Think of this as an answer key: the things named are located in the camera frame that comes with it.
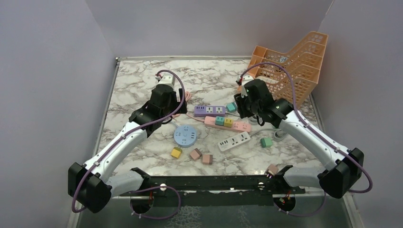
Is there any pink plug adapter at edge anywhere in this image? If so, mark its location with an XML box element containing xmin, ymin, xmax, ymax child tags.
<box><xmin>265</xmin><ymin>164</ymin><xmax>279</xmax><ymax>179</ymax></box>

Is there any white power strip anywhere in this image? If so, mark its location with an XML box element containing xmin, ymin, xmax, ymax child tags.
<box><xmin>217</xmin><ymin>132</ymin><xmax>251</xmax><ymax>152</ymax></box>

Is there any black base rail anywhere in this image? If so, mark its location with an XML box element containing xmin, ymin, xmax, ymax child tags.
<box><xmin>122</xmin><ymin>171</ymin><xmax>306</xmax><ymax>207</ymax></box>

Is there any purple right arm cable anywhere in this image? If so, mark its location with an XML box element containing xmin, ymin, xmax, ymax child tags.
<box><xmin>238</xmin><ymin>62</ymin><xmax>374</xmax><ymax>219</ymax></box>

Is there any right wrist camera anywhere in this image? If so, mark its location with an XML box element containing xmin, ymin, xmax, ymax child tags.
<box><xmin>236</xmin><ymin>75</ymin><xmax>254</xmax><ymax>86</ymax></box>

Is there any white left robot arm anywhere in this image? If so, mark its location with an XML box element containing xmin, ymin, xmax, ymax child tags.
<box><xmin>67</xmin><ymin>84</ymin><xmax>187</xmax><ymax>213</ymax></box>

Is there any orange plastic file rack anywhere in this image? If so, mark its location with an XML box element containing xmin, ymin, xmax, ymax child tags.
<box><xmin>246</xmin><ymin>31</ymin><xmax>328</xmax><ymax>107</ymax></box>

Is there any green plug adapter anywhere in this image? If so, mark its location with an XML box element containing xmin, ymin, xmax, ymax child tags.
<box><xmin>260</xmin><ymin>137</ymin><xmax>273</xmax><ymax>148</ymax></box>

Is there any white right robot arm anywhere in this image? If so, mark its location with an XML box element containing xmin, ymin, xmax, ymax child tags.
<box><xmin>234</xmin><ymin>78</ymin><xmax>365</xmax><ymax>199</ymax></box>

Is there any pink cable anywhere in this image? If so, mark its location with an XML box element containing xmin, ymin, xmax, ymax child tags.
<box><xmin>171</xmin><ymin>91</ymin><xmax>206</xmax><ymax>123</ymax></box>

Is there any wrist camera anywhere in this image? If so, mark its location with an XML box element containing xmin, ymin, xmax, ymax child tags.
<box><xmin>155</xmin><ymin>76</ymin><xmax>175</xmax><ymax>89</ymax></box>
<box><xmin>236</xmin><ymin>75</ymin><xmax>254</xmax><ymax>86</ymax></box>

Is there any purple power strip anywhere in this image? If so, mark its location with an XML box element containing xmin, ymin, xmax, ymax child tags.
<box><xmin>193</xmin><ymin>105</ymin><xmax>226</xmax><ymax>117</ymax></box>

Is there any round blue power socket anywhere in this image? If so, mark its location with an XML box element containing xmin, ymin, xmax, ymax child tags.
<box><xmin>173</xmin><ymin>125</ymin><xmax>198</xmax><ymax>148</ymax></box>

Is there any dark teal plug adapter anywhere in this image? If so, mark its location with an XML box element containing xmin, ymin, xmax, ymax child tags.
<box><xmin>215</xmin><ymin>116</ymin><xmax>225</xmax><ymax>126</ymax></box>

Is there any yellow plug adapter front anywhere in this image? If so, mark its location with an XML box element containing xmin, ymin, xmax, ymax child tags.
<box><xmin>171</xmin><ymin>147</ymin><xmax>182</xmax><ymax>159</ymax></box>

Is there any pink power strip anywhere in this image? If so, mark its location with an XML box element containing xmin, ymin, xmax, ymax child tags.
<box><xmin>204</xmin><ymin>116</ymin><xmax>251</xmax><ymax>133</ymax></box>

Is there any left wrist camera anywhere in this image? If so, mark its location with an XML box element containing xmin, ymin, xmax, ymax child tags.
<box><xmin>155</xmin><ymin>76</ymin><xmax>175</xmax><ymax>89</ymax></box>

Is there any grey cable of white strip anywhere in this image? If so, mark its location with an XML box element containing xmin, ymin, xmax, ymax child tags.
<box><xmin>250</xmin><ymin>127</ymin><xmax>288</xmax><ymax>141</ymax></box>

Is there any yellow plug adapter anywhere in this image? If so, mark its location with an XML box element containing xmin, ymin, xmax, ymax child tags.
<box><xmin>223</xmin><ymin>117</ymin><xmax>233</xmax><ymax>128</ymax></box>
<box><xmin>171</xmin><ymin>147</ymin><xmax>182</xmax><ymax>159</ymax></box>

